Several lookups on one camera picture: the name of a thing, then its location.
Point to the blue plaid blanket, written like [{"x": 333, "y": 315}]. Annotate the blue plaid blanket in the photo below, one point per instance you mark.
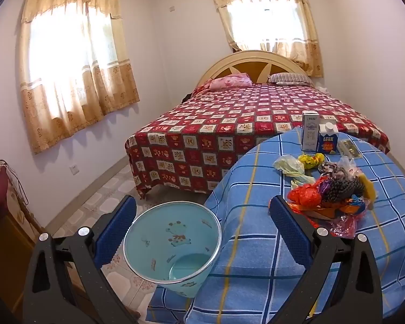
[{"x": 256, "y": 209}]

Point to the red orange foil wrapper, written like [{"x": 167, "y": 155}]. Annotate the red orange foil wrapper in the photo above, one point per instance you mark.
[{"x": 302, "y": 194}]

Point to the wide beige floral curtain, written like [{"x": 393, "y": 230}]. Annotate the wide beige floral curtain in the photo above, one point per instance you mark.
[{"x": 71, "y": 74}]

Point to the light blue cartoon trash bin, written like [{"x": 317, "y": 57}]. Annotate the light blue cartoon trash bin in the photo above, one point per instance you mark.
[{"x": 162, "y": 243}]

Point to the cream wooden headboard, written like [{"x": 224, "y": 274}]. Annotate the cream wooden headboard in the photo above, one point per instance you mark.
[{"x": 246, "y": 65}]

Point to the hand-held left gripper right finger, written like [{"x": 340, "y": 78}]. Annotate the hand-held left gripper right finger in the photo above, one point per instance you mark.
[{"x": 290, "y": 233}]

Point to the white wall socket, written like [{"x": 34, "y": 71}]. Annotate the white wall socket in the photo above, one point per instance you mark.
[{"x": 74, "y": 169}]

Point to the pink plastic bag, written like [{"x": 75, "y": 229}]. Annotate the pink plastic bag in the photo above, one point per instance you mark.
[{"x": 344, "y": 226}]

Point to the yellow plastic wrapper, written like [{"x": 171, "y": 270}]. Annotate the yellow plastic wrapper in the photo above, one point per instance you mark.
[{"x": 368, "y": 185}]

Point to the dark item on bed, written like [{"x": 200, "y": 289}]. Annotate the dark item on bed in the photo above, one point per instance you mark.
[{"x": 186, "y": 97}]

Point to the small blue milk carton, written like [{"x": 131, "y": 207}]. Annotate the small blue milk carton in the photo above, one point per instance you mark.
[{"x": 327, "y": 143}]

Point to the striped pillow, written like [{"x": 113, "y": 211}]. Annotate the striped pillow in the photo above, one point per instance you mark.
[{"x": 290, "y": 78}]

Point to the grey patterned wrapper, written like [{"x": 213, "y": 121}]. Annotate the grey patterned wrapper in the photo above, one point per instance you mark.
[{"x": 328, "y": 168}]

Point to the narrow beige floral curtain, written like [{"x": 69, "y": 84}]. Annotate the narrow beige floral curtain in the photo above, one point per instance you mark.
[{"x": 310, "y": 40}]

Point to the flat green gold packet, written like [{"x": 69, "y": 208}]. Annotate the flat green gold packet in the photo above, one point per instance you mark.
[{"x": 348, "y": 148}]

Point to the wooden cabinet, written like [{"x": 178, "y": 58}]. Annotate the wooden cabinet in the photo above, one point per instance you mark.
[{"x": 6, "y": 243}]

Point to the bed with red quilt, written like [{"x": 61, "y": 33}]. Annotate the bed with red quilt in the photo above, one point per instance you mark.
[{"x": 222, "y": 118}]

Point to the tall white carton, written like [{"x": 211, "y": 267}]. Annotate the tall white carton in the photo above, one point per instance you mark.
[{"x": 310, "y": 131}]

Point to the pink floral pillow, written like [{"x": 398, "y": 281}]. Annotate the pink floral pillow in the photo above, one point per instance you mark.
[{"x": 229, "y": 81}]

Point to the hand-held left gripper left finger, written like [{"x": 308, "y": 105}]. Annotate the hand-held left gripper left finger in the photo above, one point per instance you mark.
[{"x": 116, "y": 233}]

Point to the purple wrapper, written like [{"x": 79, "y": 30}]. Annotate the purple wrapper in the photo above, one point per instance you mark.
[{"x": 325, "y": 185}]

